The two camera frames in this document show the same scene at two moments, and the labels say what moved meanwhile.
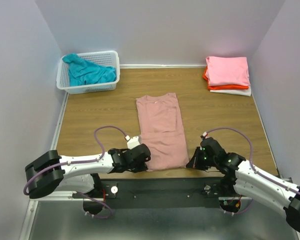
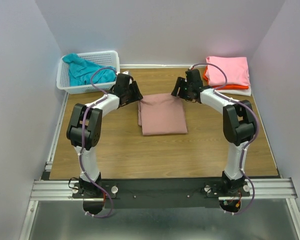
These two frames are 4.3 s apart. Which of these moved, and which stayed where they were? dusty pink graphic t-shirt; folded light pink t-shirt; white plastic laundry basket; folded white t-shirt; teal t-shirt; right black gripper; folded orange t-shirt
Moved: right black gripper; dusty pink graphic t-shirt
Stayed: teal t-shirt; folded light pink t-shirt; folded orange t-shirt; white plastic laundry basket; folded white t-shirt
